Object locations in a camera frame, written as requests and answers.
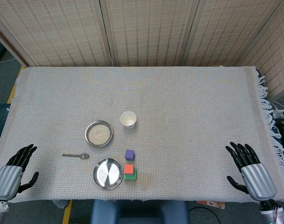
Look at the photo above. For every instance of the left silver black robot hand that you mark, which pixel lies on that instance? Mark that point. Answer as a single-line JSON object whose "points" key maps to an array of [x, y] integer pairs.
{"points": [[7, 182]]}

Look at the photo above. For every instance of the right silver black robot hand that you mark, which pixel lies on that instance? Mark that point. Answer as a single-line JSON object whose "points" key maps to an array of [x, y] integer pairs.
{"points": [[258, 180]]}

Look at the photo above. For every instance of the small metal spoon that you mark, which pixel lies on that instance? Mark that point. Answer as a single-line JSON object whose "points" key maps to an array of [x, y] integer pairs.
{"points": [[83, 156]]}

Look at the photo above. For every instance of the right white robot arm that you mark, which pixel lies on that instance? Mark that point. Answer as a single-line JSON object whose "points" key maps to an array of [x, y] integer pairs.
{"points": [[270, 211]]}

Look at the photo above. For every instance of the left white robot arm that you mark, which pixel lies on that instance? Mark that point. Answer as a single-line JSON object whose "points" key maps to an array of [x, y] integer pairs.
{"points": [[0, 208]]}

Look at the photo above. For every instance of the flat steel plate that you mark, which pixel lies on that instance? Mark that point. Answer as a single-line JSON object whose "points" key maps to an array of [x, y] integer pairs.
{"points": [[108, 173]]}

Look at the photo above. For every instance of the white rice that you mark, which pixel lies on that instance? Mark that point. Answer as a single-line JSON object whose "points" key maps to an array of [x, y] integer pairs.
{"points": [[98, 133]]}

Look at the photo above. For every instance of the steel bowl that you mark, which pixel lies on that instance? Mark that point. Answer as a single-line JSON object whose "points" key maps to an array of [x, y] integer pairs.
{"points": [[111, 136]]}

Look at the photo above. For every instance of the white paper cup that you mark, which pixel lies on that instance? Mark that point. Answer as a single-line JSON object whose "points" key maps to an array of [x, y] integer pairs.
{"points": [[128, 120]]}

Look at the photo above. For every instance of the orange printed package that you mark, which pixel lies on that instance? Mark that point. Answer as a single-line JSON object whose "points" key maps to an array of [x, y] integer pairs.
{"points": [[212, 204]]}

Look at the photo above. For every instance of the white woven tablecloth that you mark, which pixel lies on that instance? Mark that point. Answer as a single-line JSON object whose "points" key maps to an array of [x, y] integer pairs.
{"points": [[179, 105]]}

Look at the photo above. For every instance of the red foam cube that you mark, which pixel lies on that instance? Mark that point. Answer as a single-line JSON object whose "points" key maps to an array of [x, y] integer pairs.
{"points": [[129, 169]]}

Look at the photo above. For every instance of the green foam cube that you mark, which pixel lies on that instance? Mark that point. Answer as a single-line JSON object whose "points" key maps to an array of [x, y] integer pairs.
{"points": [[130, 177]]}

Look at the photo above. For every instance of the woven bamboo screen panel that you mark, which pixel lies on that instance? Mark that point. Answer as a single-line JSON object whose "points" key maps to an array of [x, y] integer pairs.
{"points": [[226, 32], [149, 32], [272, 58], [58, 32]]}

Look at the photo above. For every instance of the purple foam cube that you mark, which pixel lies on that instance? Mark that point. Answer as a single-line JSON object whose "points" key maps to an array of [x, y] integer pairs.
{"points": [[129, 155]]}

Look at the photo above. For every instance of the blue padded seat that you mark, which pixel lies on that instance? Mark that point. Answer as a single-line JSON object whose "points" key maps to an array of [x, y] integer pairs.
{"points": [[137, 210]]}

